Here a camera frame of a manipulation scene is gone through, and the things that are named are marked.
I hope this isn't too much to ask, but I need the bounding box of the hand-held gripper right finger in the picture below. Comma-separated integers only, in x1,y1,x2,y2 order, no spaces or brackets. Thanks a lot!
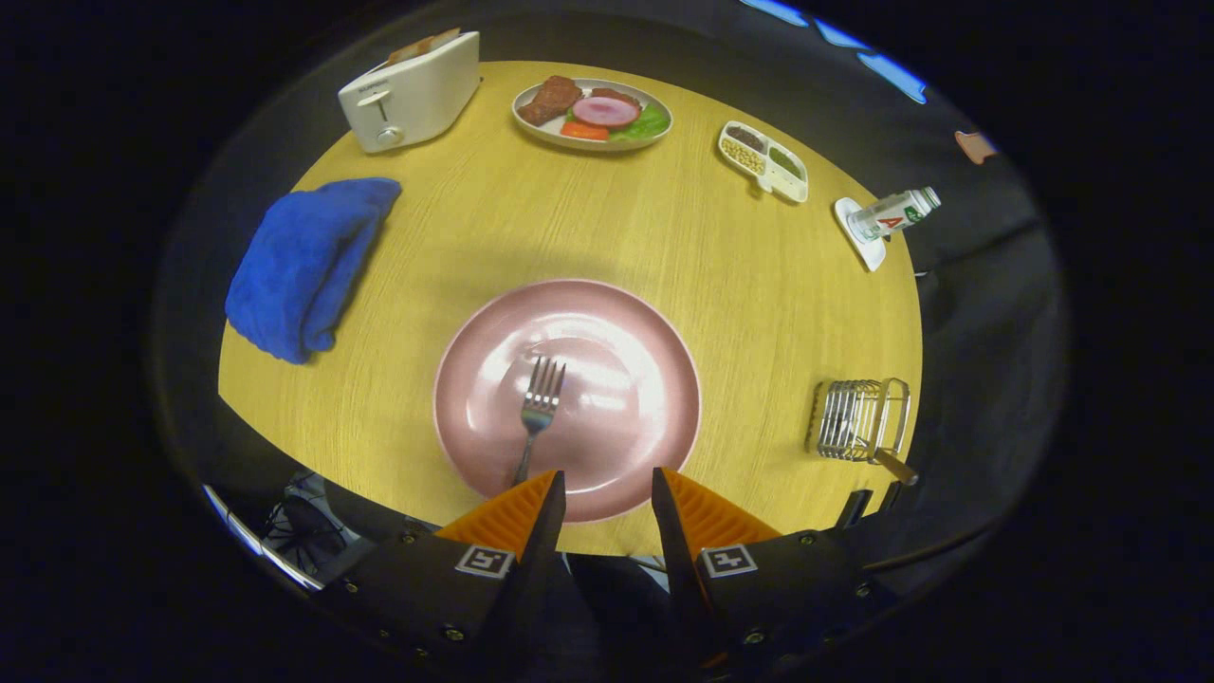
651,467,897,670

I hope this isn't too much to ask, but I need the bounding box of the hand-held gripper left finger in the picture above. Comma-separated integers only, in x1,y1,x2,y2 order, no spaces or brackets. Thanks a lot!
318,470,568,674

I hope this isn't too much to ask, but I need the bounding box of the wooden-handled metal fork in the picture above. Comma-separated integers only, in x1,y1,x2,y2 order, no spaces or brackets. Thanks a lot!
512,356,567,489

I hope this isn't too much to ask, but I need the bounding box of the wooden-handled metal spoon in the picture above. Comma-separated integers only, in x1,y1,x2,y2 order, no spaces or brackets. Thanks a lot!
873,449,920,488

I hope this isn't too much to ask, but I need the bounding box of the pink round plate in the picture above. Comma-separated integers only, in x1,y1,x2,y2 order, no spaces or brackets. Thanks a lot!
433,279,703,525

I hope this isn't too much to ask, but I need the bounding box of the black spoked object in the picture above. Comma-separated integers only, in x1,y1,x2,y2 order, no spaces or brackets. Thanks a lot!
261,472,350,580

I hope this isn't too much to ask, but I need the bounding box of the white square coaster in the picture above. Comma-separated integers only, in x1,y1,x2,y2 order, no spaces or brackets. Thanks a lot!
834,196,888,273

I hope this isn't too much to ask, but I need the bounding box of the blue towel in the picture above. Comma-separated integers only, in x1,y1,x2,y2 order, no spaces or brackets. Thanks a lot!
225,177,403,365

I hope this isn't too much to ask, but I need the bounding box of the white drink bottle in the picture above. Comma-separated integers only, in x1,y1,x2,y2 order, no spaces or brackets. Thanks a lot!
846,187,942,244

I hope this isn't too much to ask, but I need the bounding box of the white divided bean tray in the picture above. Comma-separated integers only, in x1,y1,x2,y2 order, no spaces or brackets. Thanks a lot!
717,120,810,204

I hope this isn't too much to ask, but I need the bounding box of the white oval food plate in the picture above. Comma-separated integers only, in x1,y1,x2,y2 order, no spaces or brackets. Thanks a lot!
511,78,674,153

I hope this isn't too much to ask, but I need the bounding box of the green lettuce leaf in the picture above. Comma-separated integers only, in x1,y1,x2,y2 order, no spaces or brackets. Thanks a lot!
612,102,670,143

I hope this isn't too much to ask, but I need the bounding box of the pink ham slice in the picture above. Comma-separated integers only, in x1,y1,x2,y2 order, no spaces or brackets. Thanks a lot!
572,96,642,129

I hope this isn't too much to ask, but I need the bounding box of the large brown meat piece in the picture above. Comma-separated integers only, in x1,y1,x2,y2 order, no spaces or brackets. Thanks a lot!
517,76,584,127

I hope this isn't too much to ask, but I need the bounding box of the white toaster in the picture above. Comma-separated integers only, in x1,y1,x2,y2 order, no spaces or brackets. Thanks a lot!
338,30,482,155

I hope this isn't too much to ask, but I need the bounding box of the toast slice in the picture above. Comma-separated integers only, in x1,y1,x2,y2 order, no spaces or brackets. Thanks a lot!
387,28,463,65

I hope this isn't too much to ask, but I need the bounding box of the metal wire cutlery rack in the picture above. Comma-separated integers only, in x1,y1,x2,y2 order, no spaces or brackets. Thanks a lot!
806,378,912,464

